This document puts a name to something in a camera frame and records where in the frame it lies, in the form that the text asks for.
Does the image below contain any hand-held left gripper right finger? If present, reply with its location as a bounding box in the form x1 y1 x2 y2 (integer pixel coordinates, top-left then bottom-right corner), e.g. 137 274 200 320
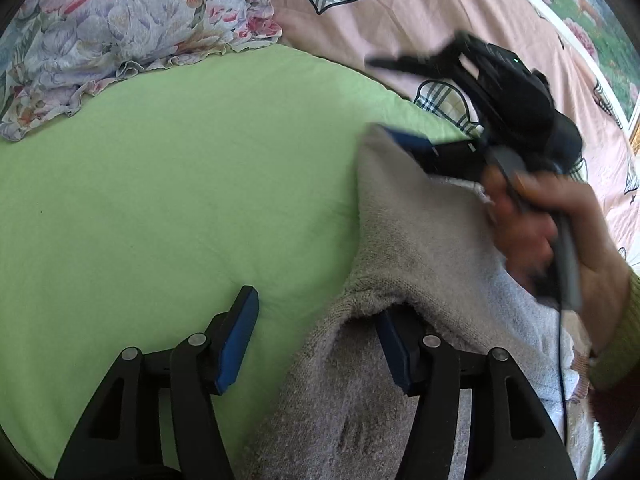
376 307 576 480

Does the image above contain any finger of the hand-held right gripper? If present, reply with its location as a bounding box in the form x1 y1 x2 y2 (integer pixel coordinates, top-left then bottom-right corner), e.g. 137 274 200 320
379 126 489 182
365 40 466 81

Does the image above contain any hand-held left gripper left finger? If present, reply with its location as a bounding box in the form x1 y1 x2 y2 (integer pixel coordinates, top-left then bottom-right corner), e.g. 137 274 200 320
54 285 261 480

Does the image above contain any grey knit sweater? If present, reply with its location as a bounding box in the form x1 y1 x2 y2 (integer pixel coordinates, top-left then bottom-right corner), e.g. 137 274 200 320
235 125 601 480

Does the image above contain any person's right forearm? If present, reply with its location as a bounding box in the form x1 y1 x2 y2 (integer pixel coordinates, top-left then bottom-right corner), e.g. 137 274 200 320
589 270 640 392

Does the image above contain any person's right hand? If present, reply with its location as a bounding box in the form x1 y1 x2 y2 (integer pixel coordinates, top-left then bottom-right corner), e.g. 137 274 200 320
482 165 632 350

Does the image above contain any pink quilt with plaid hearts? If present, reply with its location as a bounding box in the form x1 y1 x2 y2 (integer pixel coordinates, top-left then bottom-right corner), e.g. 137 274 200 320
265 0 640 261

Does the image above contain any green bed sheet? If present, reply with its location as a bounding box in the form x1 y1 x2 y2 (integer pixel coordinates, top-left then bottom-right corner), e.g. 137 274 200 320
0 42 471 478

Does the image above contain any floral ruffled pillow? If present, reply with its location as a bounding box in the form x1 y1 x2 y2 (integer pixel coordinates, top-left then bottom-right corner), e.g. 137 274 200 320
0 0 283 143

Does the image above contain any thin black cable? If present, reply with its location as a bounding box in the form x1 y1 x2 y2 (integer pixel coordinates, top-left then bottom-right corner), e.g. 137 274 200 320
552 305 571 446

